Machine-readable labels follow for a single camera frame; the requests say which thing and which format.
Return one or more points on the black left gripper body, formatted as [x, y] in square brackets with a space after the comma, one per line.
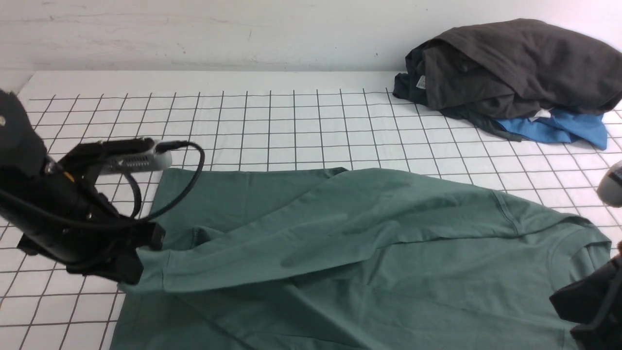
[64, 218]

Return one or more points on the dark grey garment pile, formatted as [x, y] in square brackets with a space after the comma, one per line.
[509, 70]

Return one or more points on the white grid-patterned tablecloth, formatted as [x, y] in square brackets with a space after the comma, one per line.
[44, 308]

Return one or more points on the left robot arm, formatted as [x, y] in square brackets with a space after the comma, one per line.
[21, 147]

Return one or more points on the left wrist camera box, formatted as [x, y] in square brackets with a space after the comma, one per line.
[116, 157]

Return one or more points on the blue garment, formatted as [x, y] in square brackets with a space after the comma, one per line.
[557, 126]

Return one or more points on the green long-sleeved shirt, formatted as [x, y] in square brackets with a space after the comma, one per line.
[371, 259]

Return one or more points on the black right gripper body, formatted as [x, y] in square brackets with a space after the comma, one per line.
[595, 305]

